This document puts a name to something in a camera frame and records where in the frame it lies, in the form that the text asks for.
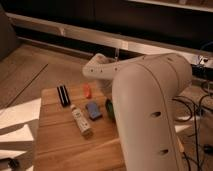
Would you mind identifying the black floor cables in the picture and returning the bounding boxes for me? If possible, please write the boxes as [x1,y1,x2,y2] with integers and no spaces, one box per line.
[171,79,213,171]

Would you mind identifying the metal rail frame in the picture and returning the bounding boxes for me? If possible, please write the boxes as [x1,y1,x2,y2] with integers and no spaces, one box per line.
[6,13,213,68]

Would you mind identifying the white paper sheets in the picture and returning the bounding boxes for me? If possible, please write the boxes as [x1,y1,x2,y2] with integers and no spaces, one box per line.
[0,98,41,171]

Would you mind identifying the green ceramic bowl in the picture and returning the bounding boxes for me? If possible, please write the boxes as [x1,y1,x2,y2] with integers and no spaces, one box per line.
[105,99,115,120]

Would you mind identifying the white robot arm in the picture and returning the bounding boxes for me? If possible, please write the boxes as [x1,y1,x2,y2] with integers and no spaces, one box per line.
[83,53,192,171]

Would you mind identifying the black rectangular box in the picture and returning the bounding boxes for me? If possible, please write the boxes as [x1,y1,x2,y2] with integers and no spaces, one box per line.
[57,86,71,107]

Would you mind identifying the blue sponge block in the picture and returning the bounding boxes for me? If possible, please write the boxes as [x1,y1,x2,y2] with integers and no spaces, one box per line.
[86,101,102,120]

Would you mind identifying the white plastic bottle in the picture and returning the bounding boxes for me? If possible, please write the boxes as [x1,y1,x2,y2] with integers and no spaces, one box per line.
[71,104,92,136]

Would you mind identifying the wooden table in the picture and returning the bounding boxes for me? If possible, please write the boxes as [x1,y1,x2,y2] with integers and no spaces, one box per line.
[33,81,185,171]

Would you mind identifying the orange ceramic cup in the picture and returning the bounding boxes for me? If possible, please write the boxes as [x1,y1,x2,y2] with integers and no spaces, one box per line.
[83,84,92,99]

